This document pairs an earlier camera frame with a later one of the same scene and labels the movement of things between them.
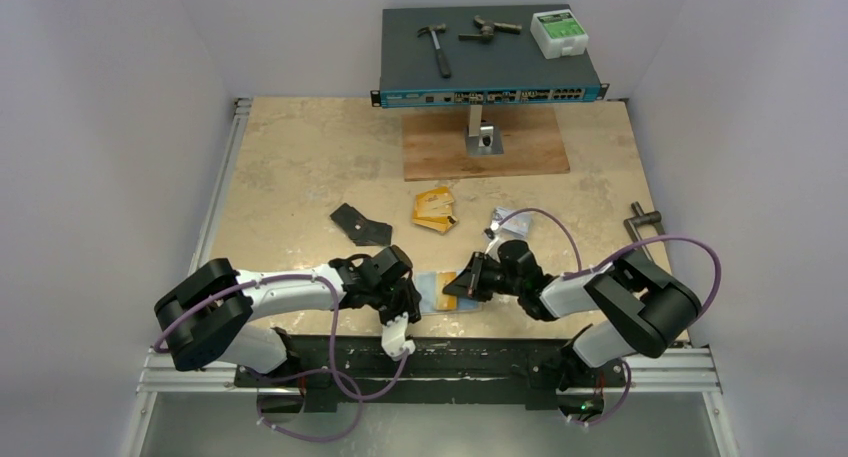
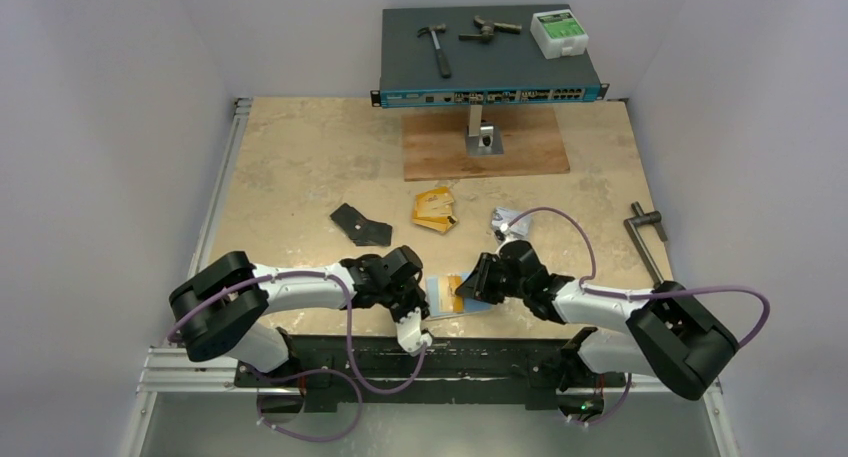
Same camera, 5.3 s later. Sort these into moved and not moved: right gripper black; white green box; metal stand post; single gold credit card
Moved: single gold credit card
Not moved: metal stand post; white green box; right gripper black
